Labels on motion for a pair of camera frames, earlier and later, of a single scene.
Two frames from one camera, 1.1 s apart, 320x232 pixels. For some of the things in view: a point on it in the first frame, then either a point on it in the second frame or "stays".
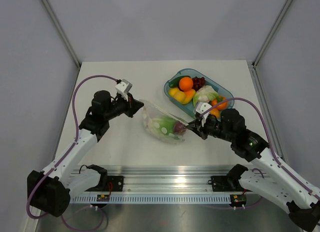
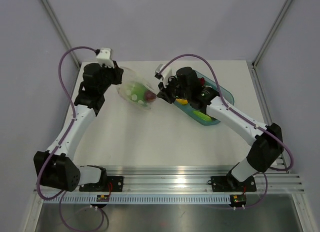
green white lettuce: [164, 125] → [137, 92]
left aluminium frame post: [59, 27] stays
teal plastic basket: [188, 108] stays
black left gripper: [132, 105] → [117, 72]
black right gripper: [196, 125] → [164, 92]
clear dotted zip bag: [163, 125] → [135, 89]
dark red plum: [179, 128] → [150, 96]
